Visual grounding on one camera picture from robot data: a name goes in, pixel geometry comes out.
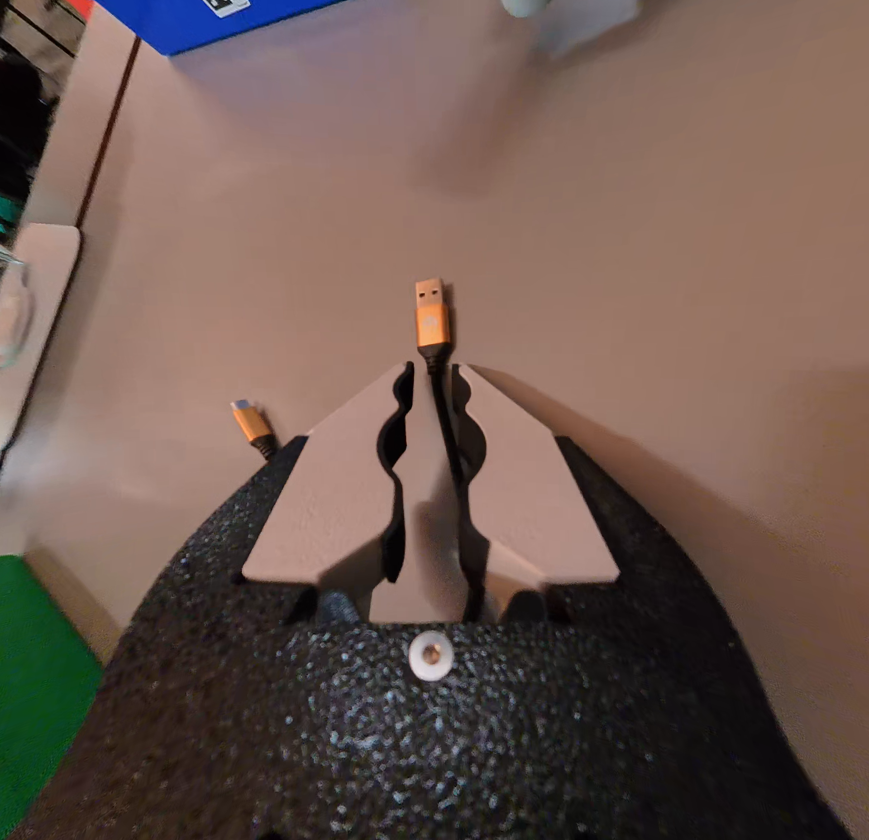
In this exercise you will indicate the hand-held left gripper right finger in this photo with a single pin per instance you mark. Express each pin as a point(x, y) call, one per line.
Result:
point(536, 500)

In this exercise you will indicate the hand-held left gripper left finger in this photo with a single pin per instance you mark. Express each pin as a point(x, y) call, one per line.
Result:
point(319, 500)

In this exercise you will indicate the large blue plastic bin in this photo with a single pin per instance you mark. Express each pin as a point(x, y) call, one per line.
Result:
point(271, 4)

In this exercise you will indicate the wooden document stand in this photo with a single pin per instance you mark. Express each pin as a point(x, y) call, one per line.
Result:
point(51, 276)

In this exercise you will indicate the dark shelving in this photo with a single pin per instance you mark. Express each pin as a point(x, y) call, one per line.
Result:
point(24, 106)

